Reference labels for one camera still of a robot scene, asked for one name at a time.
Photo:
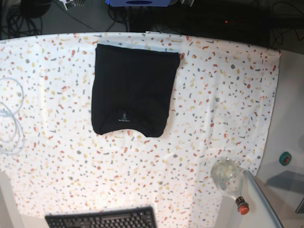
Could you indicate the black computer keyboard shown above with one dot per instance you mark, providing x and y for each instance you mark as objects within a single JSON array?
[{"x": 126, "y": 218}]

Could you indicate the black t-shirt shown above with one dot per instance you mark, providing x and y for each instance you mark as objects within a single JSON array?
[{"x": 132, "y": 89}]

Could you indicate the green tape roll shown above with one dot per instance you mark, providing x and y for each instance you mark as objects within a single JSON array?
[{"x": 285, "y": 158}]

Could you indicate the clear bottle with orange cap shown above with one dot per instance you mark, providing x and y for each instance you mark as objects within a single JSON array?
[{"x": 228, "y": 178}]

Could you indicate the silver metal bar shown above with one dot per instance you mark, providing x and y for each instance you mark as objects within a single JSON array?
[{"x": 261, "y": 212}]

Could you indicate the terrazzo patterned tablecloth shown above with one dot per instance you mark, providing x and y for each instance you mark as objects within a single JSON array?
[{"x": 221, "y": 106}]

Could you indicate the blue box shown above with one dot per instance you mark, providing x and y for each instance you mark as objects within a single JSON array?
[{"x": 137, "y": 3}]

